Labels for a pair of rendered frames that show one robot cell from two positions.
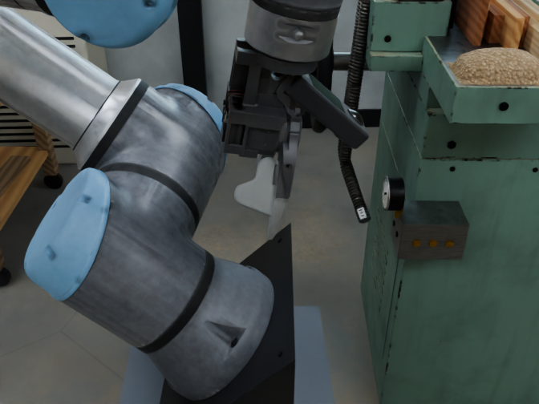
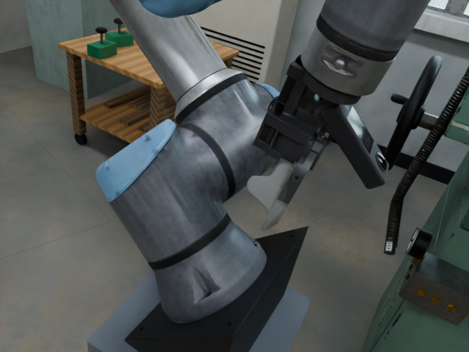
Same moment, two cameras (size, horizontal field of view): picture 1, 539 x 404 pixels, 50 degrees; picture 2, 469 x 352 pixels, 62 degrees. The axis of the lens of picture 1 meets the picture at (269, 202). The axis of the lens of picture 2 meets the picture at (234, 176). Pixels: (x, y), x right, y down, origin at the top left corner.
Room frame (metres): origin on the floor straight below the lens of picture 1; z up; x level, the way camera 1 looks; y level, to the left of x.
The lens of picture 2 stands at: (0.16, -0.11, 1.17)
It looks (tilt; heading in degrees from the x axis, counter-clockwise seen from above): 35 degrees down; 24
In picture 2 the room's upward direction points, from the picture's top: 11 degrees clockwise
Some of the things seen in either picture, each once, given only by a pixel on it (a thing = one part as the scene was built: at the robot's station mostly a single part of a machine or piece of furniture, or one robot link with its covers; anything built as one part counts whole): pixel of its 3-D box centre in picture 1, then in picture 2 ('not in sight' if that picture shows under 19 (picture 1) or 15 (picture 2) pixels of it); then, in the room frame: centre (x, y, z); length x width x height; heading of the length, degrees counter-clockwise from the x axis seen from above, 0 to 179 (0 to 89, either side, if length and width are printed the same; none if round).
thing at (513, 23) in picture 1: (495, 14); not in sight; (1.06, -0.41, 0.93); 0.24 x 0.01 x 0.06; 179
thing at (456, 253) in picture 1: (427, 230); (437, 287); (0.88, -0.30, 0.58); 0.12 x 0.08 x 0.08; 89
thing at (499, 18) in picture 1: (478, 10); not in sight; (1.10, -0.39, 0.92); 0.23 x 0.02 x 0.05; 179
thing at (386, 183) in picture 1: (395, 197); (419, 247); (0.88, -0.23, 0.65); 0.06 x 0.04 x 0.08; 179
